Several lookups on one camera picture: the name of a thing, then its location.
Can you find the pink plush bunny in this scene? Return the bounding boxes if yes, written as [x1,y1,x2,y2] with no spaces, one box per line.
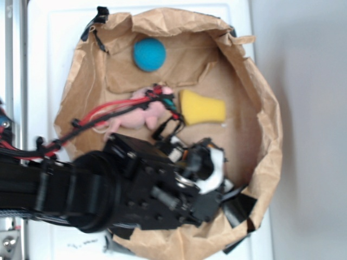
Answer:
[93,101,166,141]

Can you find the metal frame rail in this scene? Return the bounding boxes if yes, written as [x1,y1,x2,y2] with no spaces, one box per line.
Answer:
[1,1,29,259]

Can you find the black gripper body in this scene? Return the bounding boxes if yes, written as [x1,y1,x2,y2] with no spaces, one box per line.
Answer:
[104,133,220,230]

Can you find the black white padded gripper finger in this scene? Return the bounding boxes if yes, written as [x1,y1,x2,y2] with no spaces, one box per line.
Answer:
[189,138,224,194]

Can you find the red and black cable bundle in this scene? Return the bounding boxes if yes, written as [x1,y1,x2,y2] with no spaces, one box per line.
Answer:
[0,83,188,163]

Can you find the brown paper bag basket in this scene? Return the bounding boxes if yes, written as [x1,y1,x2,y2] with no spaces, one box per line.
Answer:
[54,8,282,259]

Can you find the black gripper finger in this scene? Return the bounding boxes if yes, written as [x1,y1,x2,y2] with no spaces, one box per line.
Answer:
[216,178,248,203]

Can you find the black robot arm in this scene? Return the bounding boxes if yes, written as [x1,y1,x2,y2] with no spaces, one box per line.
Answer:
[1,134,255,233]

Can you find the yellow sponge piece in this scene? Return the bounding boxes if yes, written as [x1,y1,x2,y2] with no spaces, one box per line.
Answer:
[179,89,226,126]

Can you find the blue ball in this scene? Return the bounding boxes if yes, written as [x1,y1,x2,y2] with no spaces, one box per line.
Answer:
[133,38,166,72]

